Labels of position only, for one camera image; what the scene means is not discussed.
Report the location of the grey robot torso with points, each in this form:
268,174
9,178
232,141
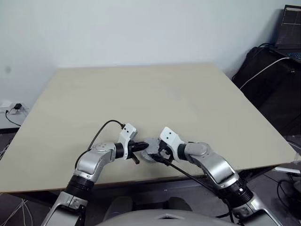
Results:
160,219

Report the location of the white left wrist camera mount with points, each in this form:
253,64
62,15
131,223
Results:
127,135

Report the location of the black bag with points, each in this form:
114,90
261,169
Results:
270,94

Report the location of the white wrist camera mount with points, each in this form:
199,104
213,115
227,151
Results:
127,135
170,137

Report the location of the black plug adapter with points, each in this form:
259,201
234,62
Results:
18,106

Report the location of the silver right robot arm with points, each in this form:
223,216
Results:
211,162

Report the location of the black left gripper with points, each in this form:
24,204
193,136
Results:
133,147

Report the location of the white flat box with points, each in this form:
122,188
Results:
288,170

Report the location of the white power strip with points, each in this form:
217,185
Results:
7,107

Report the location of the dark grey rounded shape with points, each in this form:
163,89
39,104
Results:
118,208

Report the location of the small grey round object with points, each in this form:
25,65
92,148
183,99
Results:
150,148

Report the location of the black laptop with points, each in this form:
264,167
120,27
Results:
290,30

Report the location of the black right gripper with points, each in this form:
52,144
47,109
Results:
167,150

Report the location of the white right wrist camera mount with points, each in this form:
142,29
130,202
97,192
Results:
170,137

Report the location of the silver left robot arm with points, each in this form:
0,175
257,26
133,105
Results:
94,160

